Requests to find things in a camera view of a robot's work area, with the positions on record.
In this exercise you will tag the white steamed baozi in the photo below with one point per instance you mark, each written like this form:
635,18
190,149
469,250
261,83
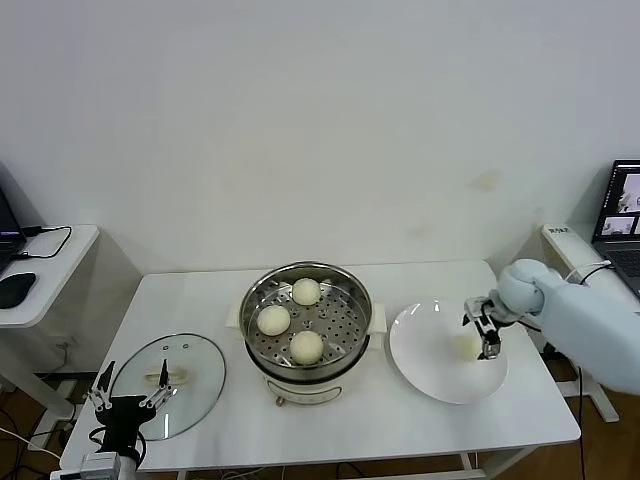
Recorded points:
306,347
306,291
273,320
465,348

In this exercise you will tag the perforated steel steamer basket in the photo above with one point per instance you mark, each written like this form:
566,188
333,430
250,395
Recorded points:
345,330

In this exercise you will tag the white side desk with label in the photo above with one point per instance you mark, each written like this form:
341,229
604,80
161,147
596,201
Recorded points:
565,250

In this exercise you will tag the black computer mouse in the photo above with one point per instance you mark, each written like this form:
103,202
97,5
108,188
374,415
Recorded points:
15,289

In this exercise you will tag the grey laptop with lit screen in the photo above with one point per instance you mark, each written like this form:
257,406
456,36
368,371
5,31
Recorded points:
620,200

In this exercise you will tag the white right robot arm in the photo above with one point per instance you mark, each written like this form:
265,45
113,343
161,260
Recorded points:
575,320

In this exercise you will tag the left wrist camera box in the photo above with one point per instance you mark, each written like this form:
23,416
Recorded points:
99,465

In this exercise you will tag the black laptop with dark screen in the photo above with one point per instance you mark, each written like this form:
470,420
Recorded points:
7,220

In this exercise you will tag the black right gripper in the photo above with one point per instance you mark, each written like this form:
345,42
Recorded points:
485,311

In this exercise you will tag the white electric cooker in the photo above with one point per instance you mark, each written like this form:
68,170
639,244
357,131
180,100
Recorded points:
310,390

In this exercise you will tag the white side desk with mouse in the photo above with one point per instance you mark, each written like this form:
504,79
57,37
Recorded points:
60,280

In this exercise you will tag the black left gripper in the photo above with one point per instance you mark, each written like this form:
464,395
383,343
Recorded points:
122,415

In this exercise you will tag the white round plate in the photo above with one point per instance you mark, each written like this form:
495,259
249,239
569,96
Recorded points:
425,360

